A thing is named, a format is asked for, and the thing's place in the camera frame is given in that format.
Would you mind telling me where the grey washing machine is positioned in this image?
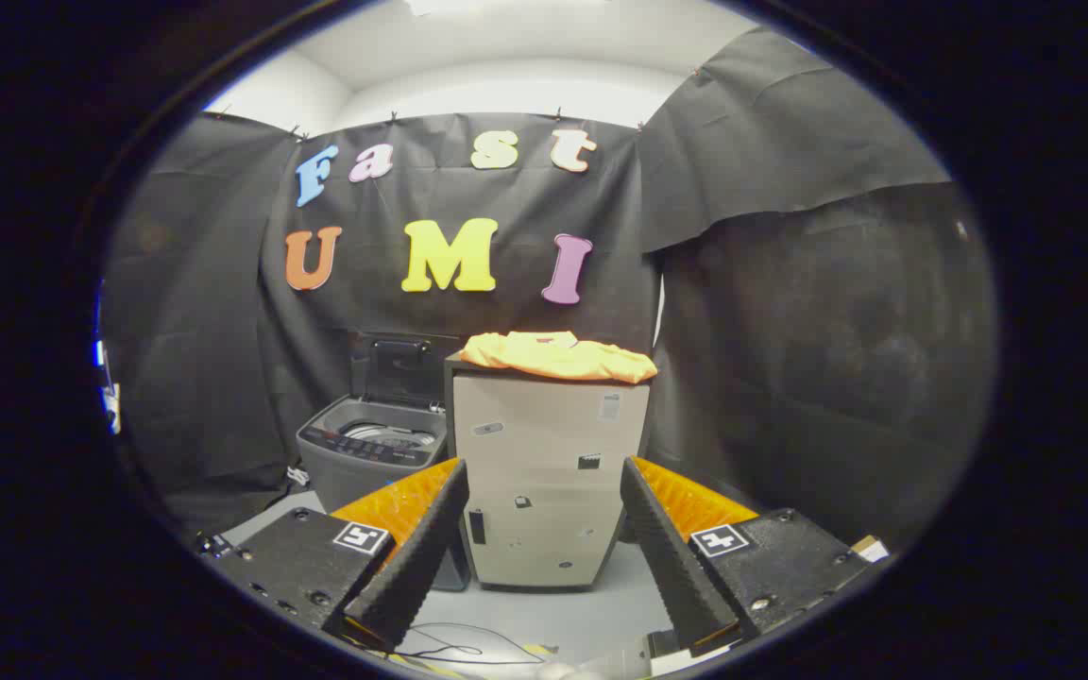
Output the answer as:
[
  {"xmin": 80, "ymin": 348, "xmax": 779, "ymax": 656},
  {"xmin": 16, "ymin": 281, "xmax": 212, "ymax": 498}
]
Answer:
[{"xmin": 296, "ymin": 395, "xmax": 469, "ymax": 592}]

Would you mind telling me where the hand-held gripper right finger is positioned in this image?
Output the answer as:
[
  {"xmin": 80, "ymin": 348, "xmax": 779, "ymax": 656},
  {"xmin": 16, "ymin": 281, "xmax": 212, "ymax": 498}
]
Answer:
[{"xmin": 620, "ymin": 456, "xmax": 890, "ymax": 659}]

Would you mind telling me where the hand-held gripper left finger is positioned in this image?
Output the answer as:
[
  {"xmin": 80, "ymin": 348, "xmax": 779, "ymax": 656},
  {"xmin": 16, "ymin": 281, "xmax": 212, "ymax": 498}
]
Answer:
[{"xmin": 196, "ymin": 458, "xmax": 470, "ymax": 655}]

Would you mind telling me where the orange polo shirt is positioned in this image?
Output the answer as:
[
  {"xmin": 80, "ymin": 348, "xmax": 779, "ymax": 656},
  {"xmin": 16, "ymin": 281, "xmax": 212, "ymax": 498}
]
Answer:
[{"xmin": 459, "ymin": 331, "xmax": 658, "ymax": 385}]

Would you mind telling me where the beige cabinet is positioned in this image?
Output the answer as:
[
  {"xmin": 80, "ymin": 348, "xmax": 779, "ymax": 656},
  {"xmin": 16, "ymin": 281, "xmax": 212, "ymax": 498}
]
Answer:
[{"xmin": 443, "ymin": 351, "xmax": 654, "ymax": 591}]

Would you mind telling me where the thin black floor cable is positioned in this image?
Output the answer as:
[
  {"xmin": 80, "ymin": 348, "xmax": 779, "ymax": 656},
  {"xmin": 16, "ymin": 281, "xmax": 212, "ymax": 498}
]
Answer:
[{"xmin": 398, "ymin": 621, "xmax": 547, "ymax": 665}]

